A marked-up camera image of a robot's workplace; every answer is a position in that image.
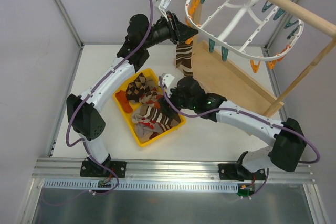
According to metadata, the orange clothes peg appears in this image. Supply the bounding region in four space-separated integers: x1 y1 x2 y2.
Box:
185 18 193 45
250 60 261 73

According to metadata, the brown white striped sock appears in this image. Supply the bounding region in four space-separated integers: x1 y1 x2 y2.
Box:
175 42 193 77

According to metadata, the brown argyle sock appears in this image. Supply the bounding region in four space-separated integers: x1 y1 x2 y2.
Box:
125 73 159 104

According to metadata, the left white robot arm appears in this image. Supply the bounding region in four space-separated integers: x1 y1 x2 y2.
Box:
66 12 198 177

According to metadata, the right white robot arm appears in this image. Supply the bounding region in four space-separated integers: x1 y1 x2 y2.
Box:
159 74 307 181

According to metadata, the wooden hanger stand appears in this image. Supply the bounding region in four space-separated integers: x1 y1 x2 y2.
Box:
192 0 335 117

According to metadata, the white round clip hanger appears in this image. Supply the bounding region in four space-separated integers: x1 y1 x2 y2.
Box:
185 0 304 69

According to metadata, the teal clothes peg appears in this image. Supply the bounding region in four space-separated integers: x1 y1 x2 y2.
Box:
208 38 215 53
221 46 229 62

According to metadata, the yellow plastic tray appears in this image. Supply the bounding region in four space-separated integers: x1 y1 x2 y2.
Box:
112 68 186 147

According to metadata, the beige sock with red pattern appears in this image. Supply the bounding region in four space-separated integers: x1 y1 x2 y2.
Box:
131 112 155 138

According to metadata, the green circuit board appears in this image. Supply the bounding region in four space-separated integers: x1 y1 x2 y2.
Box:
237 185 255 198

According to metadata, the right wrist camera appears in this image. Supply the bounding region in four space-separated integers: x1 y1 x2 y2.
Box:
158 73 176 90

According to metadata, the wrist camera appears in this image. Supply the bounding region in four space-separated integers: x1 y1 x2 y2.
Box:
158 73 176 90
152 0 171 16

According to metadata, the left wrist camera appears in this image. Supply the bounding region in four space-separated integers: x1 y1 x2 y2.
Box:
152 0 171 16

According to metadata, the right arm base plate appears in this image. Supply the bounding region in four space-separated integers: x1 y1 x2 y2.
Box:
218 163 239 180

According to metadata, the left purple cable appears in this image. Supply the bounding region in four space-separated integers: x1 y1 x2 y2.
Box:
66 0 159 147

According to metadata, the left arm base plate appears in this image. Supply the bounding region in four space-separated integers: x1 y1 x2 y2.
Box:
79 159 127 178

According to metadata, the aluminium mounting rail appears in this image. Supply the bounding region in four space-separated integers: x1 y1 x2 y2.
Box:
32 158 316 184

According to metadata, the perforated cable duct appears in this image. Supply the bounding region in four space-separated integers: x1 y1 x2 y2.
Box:
43 179 238 193

